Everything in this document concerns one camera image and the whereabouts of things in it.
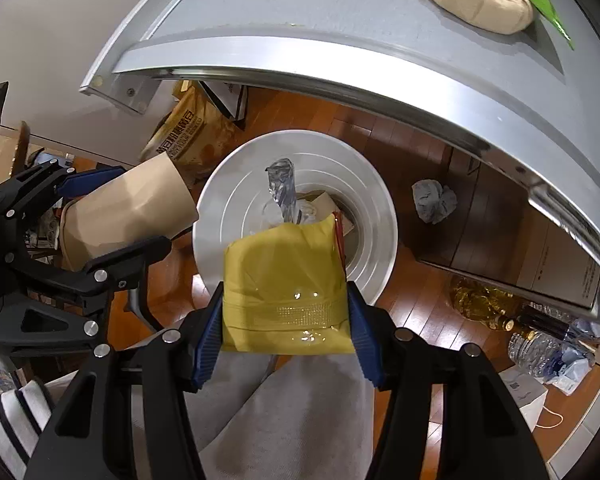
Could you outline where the clear plastic water bottle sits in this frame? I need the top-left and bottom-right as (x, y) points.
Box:
(507, 329), (597, 387)

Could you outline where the white paper bag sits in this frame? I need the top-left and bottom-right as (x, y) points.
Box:
(199, 80), (249, 132)

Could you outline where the person's left forearm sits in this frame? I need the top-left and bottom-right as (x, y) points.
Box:
(0, 379), (57, 480)

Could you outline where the tall brown paper cup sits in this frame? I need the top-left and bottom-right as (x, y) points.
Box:
(60, 152), (201, 272)

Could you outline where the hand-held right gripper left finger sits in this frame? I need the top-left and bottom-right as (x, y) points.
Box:
(25, 281), (229, 480)

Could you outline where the brown printed paper bag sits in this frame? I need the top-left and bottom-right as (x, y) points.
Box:
(140, 80), (242, 187)

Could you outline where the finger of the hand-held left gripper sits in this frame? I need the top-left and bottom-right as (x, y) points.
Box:
(5, 234), (174, 314)
(0, 159), (126, 217)

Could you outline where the cardboard box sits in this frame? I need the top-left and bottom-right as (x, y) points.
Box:
(517, 219), (600, 312)

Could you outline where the crumpled grey paper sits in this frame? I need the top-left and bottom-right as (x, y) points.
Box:
(411, 178), (459, 225)

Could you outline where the white trash bin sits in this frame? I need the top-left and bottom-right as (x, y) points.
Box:
(192, 130), (399, 307)

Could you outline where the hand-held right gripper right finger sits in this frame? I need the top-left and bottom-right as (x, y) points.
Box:
(347, 280), (551, 480)

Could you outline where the dark glass bottle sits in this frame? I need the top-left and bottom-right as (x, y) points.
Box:
(494, 304), (582, 347)

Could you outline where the small white box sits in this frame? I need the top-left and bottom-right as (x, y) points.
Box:
(499, 367), (549, 432)

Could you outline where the yellow packet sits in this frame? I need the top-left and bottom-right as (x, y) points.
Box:
(221, 213), (356, 356)

